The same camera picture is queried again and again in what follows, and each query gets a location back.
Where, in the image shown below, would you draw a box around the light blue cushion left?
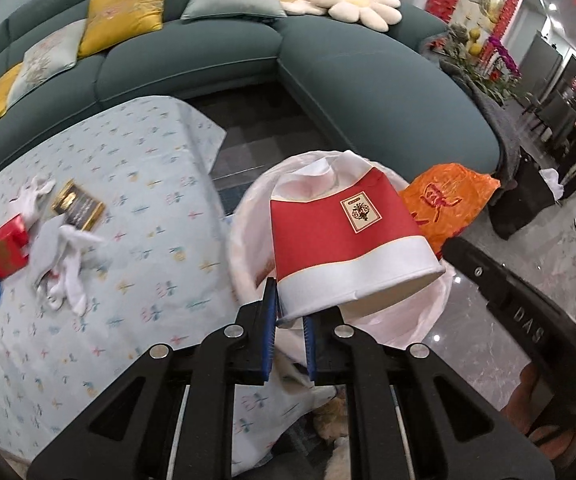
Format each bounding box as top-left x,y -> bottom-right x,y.
6,18 -> 86,108

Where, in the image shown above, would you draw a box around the black bag on floor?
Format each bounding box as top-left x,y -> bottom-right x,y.
487,148 -> 563,240

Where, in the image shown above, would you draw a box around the grey throw blanket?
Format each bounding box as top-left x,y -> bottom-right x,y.
419,32 -> 521,191

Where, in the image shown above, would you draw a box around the white lined trash bin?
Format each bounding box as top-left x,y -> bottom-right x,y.
228,151 -> 455,363

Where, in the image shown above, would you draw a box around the teal sectional sofa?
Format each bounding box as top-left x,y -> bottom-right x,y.
0,0 -> 501,180

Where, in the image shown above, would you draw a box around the gold black cigarette box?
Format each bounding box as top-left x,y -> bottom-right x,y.
52,180 -> 106,231

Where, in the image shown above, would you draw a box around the red gift box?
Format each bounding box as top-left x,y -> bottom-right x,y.
0,214 -> 29,280

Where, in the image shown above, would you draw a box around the floral light blue tablecloth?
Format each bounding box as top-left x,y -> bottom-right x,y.
0,94 -> 339,478

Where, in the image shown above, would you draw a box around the yellow cushion centre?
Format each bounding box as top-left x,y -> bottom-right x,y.
78,0 -> 164,58

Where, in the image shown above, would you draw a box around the orange plastic bag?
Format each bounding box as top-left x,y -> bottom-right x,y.
399,162 -> 500,259

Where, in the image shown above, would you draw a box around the potted orchid plants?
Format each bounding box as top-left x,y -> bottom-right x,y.
420,24 -> 522,106

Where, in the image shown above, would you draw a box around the red white paper cup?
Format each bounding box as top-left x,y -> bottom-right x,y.
269,151 -> 445,325

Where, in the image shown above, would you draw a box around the white daisy pillow right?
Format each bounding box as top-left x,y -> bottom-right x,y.
311,0 -> 403,32

